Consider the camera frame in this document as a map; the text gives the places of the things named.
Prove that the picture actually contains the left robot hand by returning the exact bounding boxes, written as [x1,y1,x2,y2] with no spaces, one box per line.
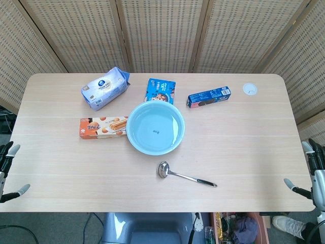
[0,141,31,204]

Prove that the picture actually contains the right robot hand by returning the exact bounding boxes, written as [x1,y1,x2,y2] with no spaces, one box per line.
[283,138,325,212]

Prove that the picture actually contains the metal ladle black handle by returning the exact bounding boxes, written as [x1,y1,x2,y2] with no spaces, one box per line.
[156,161,218,188]

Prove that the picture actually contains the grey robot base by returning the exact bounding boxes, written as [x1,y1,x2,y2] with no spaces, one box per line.
[101,212,204,244]

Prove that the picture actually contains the long blue sandwich cookie box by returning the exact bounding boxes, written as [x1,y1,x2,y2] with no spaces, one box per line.
[187,86,232,109]

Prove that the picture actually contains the light blue bowl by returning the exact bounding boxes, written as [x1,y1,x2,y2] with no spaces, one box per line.
[126,101,186,156]

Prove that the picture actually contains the white sneaker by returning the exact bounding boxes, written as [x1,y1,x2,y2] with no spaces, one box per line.
[272,215,307,236]

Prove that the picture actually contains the pink storage crate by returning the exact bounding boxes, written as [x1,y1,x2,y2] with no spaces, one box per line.
[210,212,270,244]

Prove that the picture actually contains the purple cloth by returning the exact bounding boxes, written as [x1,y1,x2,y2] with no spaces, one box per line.
[233,217,259,242]

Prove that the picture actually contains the orange egg roll box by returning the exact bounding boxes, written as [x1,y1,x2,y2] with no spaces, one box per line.
[79,115,129,140]

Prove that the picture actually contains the blue white tissue pack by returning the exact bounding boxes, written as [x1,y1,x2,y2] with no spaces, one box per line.
[80,66,131,112]

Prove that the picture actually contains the white plug strip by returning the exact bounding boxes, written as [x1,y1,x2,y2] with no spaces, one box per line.
[190,212,204,234]

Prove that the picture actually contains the blue chocolate cookie box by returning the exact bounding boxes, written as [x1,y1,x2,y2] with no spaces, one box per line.
[144,78,177,105]

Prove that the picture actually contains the woven wooden folding screen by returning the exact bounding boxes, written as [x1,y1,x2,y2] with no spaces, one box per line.
[0,0,325,143]

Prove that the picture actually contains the black floor cable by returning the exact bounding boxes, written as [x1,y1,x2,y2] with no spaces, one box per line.
[0,212,105,244]

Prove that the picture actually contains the white round cable grommet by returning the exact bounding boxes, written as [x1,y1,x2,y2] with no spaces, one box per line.
[242,83,258,96]

